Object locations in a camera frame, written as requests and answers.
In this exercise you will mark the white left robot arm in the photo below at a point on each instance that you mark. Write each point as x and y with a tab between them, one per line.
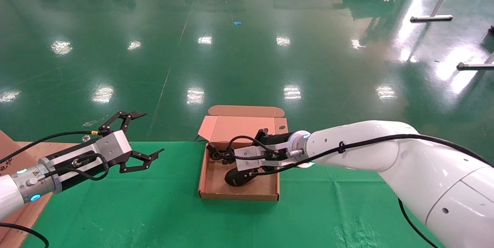
7	197

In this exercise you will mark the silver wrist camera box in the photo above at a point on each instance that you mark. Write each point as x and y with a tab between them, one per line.
114	147
251	157

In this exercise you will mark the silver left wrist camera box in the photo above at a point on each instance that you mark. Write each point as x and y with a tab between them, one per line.
114	147

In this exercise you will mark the tall printed cardboard box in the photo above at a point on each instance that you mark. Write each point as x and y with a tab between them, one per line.
9	145

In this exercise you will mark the green table cloth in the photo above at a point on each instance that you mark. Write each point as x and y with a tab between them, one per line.
154	209

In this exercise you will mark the metal binder clip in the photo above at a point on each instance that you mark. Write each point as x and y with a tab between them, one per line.
85	138

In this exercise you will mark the flat open cardboard box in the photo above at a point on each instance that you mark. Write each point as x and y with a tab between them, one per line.
216	190

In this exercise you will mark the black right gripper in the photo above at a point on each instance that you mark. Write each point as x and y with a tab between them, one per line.
281	140

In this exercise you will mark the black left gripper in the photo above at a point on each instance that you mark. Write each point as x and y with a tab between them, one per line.
87	180

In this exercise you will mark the wooden board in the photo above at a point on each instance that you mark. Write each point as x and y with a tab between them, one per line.
54	146

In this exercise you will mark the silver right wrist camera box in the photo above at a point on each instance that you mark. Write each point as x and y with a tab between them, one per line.
251	157

